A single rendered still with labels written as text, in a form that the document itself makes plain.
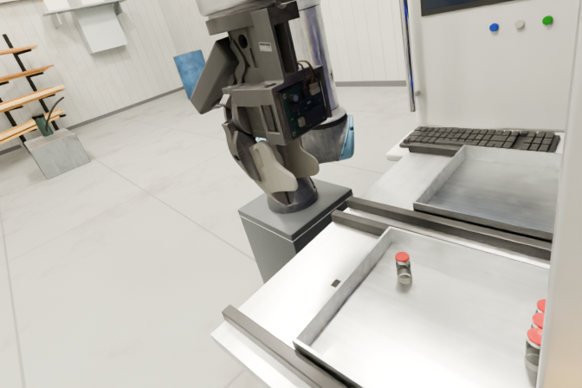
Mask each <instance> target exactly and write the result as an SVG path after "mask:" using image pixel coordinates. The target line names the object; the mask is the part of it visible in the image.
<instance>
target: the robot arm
mask: <svg viewBox="0 0 582 388"><path fill-rule="evenodd" d="M195 1H196V4H197V8H198V11H199V14H200V15H201V16H207V17H208V18H209V20H207V21H205V24H206V27H207V30H208V32H209V35H210V36H213V35H217V34H221V33H224V32H227V33H228V36H227V37H224V38H222V39H219V40H216V41H215V43H214V45H213V47H212V50H211V52H210V55H209V57H208V59H207V61H206V63H205V65H204V69H203V71H202V73H201V74H200V77H199V79H198V81H197V85H196V86H195V89H194V91H193V93H192V95H191V98H190V101H191V104H192V105H193V106H194V107H195V108H196V109H197V111H198V113H199V114H205V113H208V112H209V111H211V110H214V109H218V108H221V107H223V115H224V119H225V122H224V123H222V127H223V130H224V131H225V135H226V140H227V145H228V148H229V150H230V154H231V156H232V158H233V159H234V160H235V161H236V163H237V164H238V165H239V166H240V167H241V168H242V169H243V171H244V172H245V173H246V174H247V175H248V176H249V178H251V179H253V180H254V182H255V183H256V184H257V185H258V186H259V187H260V188H261V189H262V190H263V191H264V192H265V193H266V194H267V202H268V207H269V208H270V209H271V210H272V211H273V212H276V213H281V214H288V213H294V212H297V211H300V210H304V209H306V208H307V207H309V206H310V205H312V204H313V203H314V202H315V201H316V200H317V198H318V191H317V187H316V185H315V183H314V181H313V180H312V179H311V178H310V176H315V175H317V174H318V172H319V170H320V166H319V164H325V163H331V162H336V161H337V162H340V161H341V160H345V159H350V158H351V157H352V156H353V154H354V126H353V116H352V115H351V114H346V109H345V108H344V107H343V106H341V105H340V104H339V101H338V96H337V91H336V87H335V82H334V77H333V68H332V63H331V59H330V54H329V49H328V44H327V36H326V31H325V26H324V21H323V16H322V12H321V7H320V0H195Z"/></svg>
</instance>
